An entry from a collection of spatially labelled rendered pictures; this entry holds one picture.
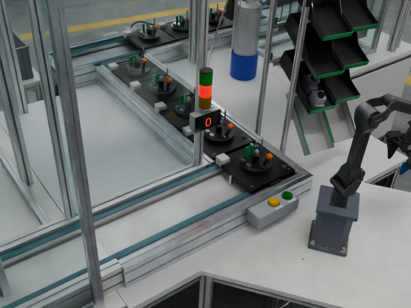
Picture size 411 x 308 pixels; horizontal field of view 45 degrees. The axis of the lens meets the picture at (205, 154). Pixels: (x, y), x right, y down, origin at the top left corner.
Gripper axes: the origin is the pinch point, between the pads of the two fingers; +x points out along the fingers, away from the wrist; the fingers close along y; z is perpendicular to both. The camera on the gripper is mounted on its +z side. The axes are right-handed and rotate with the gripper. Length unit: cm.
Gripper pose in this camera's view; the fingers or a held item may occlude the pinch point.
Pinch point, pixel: (398, 159)
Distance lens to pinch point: 197.9
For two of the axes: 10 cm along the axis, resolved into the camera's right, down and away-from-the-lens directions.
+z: 9.5, -0.3, 3.1
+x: -1.9, 7.2, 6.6
